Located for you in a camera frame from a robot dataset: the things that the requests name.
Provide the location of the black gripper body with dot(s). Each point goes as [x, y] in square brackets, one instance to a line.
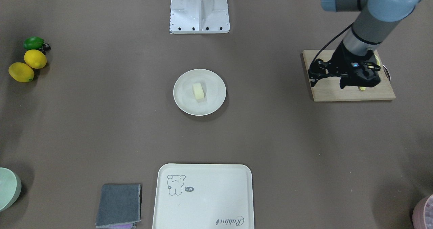
[342, 59]

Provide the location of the pale round bun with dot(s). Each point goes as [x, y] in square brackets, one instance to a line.
[198, 91]

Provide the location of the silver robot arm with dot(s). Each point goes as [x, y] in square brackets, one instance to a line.
[376, 20]

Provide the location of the cream rectangular tray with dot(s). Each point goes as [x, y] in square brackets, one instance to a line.
[204, 196]

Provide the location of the lemon slices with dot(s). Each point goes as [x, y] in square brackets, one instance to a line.
[378, 61]

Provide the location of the wooden cutting board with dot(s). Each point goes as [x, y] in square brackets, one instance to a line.
[328, 89]

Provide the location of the white round plate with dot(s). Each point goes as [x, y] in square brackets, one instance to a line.
[212, 86]

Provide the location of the pink bowl with ice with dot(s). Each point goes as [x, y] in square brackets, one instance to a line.
[422, 217]

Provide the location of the dark grey folded cloth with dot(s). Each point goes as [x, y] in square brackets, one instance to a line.
[119, 206]

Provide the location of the dark cherries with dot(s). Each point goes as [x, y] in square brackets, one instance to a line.
[45, 48]

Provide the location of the yellow lemon far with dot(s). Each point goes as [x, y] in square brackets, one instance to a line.
[35, 59]

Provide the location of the yellow lemon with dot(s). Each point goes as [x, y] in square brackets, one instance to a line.
[35, 59]
[21, 72]

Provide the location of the green lime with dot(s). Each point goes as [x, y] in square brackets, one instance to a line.
[33, 43]

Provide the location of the yellow lemon near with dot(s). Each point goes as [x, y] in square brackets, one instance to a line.
[21, 72]

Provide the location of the mint green bowl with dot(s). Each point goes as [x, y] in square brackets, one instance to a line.
[10, 188]

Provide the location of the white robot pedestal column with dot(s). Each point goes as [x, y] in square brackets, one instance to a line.
[199, 17]

